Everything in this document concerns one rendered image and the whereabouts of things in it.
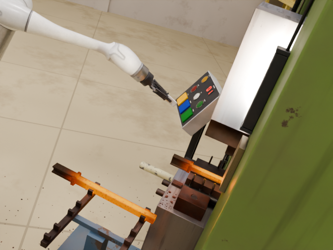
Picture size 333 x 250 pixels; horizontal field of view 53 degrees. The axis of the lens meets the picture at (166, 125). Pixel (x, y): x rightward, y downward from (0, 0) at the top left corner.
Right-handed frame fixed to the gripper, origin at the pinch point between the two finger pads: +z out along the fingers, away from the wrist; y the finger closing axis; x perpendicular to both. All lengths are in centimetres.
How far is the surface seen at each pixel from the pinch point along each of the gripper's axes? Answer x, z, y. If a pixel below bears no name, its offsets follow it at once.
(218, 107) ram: 26, -12, 59
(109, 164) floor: -101, 39, -75
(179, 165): -6.6, 6.0, 44.9
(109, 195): -22, -19, 69
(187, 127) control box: -3.0, 15.0, 7.1
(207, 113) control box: 10.5, 16.7, 7.1
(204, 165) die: -0.1, 16.2, 42.2
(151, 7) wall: -41, 73, -624
